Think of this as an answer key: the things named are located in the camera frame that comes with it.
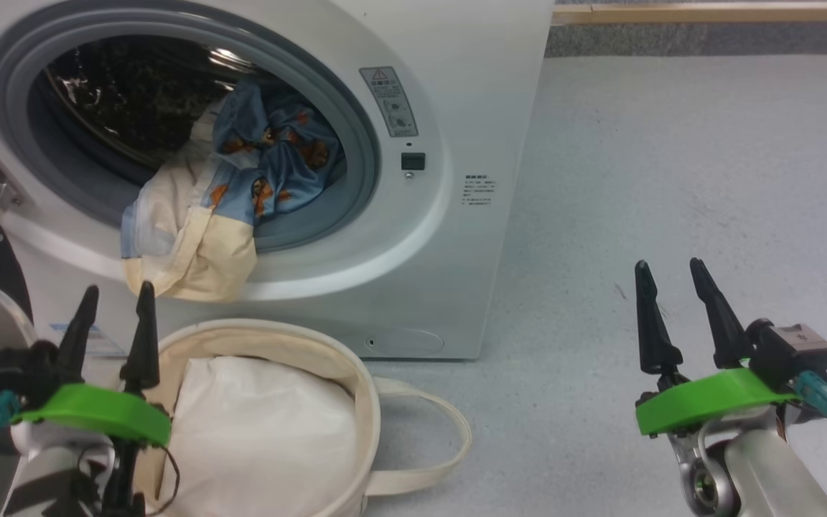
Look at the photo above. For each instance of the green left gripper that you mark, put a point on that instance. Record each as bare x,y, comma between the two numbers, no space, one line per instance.
97,409

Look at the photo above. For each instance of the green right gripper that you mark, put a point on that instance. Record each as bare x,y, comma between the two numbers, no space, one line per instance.
708,402

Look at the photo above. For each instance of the cream garment with blue trim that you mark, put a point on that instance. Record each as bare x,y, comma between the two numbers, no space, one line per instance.
184,244

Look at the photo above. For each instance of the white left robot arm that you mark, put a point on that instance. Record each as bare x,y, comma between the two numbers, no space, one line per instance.
40,474

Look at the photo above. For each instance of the white front-load washing machine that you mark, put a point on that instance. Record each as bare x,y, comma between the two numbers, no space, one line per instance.
456,273

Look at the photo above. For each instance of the stainless steel drum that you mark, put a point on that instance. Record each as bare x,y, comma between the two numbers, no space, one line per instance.
126,100

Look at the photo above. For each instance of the blue energy label sticker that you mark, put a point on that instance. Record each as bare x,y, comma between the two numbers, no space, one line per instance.
101,341

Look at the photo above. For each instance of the white cloth in basket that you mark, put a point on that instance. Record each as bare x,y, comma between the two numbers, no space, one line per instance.
263,438

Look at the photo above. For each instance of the cream canvas laundry basket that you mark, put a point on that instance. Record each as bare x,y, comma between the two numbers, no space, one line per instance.
363,402

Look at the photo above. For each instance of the oval drain filter flap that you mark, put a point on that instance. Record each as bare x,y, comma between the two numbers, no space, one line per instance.
406,341

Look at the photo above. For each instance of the grey warning sticker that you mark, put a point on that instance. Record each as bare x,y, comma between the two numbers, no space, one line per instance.
389,100

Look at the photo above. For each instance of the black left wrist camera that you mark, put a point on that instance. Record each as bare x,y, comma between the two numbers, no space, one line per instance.
22,370

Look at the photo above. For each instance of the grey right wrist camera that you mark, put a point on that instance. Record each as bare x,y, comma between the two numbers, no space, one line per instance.
794,352

